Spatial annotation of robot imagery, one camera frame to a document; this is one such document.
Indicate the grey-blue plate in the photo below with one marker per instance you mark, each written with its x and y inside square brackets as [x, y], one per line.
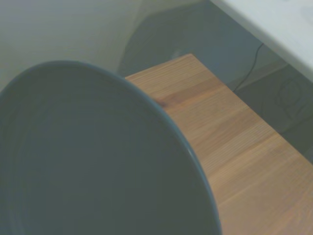
[93, 156]

